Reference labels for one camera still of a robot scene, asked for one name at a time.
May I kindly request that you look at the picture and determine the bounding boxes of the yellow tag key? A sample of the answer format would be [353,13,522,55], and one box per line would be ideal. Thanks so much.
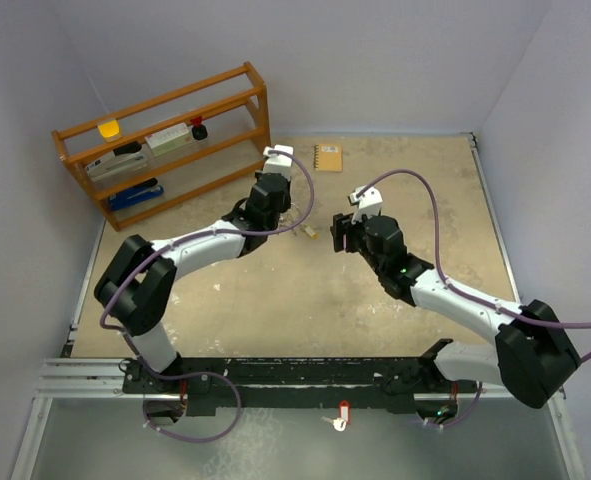
[298,224,318,239]

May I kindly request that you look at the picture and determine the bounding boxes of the large silver keyring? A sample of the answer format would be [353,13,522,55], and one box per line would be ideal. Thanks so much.
[278,203,311,232]

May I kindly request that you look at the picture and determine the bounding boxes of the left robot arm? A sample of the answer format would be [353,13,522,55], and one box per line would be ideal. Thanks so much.
[94,173,291,392]

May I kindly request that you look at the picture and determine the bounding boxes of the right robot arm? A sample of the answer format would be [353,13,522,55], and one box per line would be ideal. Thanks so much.
[330,214,581,409]

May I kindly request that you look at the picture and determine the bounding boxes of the tan spiral notebook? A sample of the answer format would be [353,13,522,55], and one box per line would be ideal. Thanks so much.
[314,144,343,173]

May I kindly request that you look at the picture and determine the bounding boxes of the red black stamp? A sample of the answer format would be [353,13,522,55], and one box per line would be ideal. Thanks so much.
[190,116,208,141]

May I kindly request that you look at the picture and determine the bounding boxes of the white cardboard box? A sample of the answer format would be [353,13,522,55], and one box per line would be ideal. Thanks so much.
[145,123,191,156]

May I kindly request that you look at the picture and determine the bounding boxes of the blue stapler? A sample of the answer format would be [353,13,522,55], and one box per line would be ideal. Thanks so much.
[108,178,164,211]

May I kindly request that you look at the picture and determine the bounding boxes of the orange wooden shelf rack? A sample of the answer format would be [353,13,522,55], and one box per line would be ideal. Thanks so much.
[51,62,271,231]

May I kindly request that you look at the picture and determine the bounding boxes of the white black stapler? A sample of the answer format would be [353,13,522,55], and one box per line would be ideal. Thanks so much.
[85,141,151,181]

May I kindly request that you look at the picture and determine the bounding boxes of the yellow lidded jar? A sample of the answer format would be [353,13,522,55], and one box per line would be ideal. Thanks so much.
[97,119,122,142]

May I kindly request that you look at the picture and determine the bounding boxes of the red tag key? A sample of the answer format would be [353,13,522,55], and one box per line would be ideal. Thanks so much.
[321,400,351,432]

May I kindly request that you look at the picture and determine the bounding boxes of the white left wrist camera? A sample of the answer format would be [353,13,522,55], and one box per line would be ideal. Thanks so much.
[262,145,294,181]

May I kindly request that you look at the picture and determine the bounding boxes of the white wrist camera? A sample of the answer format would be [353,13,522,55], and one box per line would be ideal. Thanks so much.
[348,186,383,224]
[262,145,294,181]

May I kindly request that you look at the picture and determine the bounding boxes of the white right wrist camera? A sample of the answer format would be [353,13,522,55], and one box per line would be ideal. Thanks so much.
[348,186,383,224]

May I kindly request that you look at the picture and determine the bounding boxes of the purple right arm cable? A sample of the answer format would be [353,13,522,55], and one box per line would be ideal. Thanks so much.
[355,169,591,431]

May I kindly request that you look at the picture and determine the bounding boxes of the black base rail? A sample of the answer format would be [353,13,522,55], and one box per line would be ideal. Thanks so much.
[120,347,477,423]

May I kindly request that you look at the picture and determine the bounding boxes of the aluminium frame rail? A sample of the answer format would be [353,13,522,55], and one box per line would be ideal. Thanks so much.
[33,358,143,399]

